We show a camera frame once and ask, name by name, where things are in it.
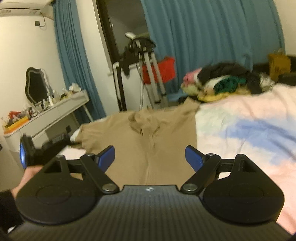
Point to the pile of mixed clothes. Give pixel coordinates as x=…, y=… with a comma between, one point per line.
x=215, y=82

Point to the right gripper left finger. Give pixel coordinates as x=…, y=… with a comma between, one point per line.
x=95, y=167

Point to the tan khaki garment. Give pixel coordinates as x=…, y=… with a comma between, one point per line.
x=149, y=144

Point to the brown cardboard box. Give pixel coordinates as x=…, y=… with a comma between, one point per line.
x=278, y=64

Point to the pastel pink white bed cover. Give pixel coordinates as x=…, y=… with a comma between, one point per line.
x=260, y=126

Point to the blue curtain left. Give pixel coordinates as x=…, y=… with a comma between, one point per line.
x=72, y=54

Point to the white air conditioner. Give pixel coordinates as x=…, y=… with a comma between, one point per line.
x=27, y=8

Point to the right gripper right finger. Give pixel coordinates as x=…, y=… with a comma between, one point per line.
x=205, y=167

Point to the person's left hand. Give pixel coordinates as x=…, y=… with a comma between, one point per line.
x=29, y=173

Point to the red bag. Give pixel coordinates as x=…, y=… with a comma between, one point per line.
x=166, y=68

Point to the blue curtain right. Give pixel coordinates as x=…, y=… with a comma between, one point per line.
x=200, y=33

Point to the white dressing table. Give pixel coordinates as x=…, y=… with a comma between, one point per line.
x=57, y=119

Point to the blue curtain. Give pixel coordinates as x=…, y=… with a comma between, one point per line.
x=200, y=33
x=72, y=54

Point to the black framed vanity mirror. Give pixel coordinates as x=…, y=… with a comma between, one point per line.
x=37, y=87

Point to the white garment steamer stand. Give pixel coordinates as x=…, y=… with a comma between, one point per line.
x=143, y=47

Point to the yellow tray on dresser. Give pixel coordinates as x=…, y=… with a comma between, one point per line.
x=10, y=128

